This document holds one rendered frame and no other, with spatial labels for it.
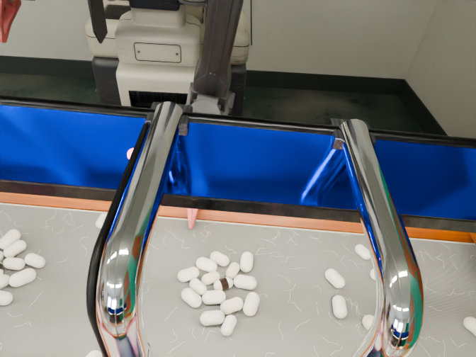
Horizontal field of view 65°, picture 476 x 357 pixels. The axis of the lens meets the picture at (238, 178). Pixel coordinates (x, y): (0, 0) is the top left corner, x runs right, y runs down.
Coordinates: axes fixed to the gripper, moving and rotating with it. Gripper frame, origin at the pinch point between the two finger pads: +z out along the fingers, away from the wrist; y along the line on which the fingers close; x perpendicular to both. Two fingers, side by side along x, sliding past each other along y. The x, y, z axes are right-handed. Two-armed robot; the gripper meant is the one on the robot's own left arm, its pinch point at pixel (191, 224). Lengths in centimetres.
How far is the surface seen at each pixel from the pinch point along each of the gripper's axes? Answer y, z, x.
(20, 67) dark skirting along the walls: -137, -96, 169
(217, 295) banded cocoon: 5.9, 10.6, -8.7
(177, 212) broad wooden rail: -3.2, -2.1, 3.1
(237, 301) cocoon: 9.0, 11.2, -9.2
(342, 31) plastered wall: 69, -135, 150
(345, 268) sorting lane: 27.7, 5.1, -1.9
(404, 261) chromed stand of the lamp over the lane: 16, 2, -48
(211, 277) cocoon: 4.7, 8.3, -6.3
